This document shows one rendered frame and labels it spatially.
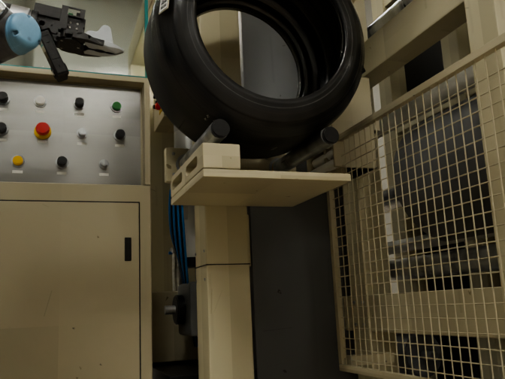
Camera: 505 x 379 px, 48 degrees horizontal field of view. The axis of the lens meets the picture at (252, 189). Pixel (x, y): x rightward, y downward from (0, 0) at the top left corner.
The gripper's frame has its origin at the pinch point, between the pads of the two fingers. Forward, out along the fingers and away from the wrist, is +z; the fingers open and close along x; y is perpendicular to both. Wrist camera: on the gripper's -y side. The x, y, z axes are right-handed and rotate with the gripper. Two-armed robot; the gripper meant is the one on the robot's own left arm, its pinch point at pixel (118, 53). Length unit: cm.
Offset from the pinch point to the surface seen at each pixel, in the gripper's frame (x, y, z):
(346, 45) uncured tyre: -12, 9, 54
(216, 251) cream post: 27, -41, 35
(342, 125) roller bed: 20, 1, 70
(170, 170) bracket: 24.2, -20.0, 19.6
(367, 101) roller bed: 20, 11, 79
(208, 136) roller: -6.8, -19.0, 22.2
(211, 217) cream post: 27, -31, 33
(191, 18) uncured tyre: -11.7, 6.7, 14.4
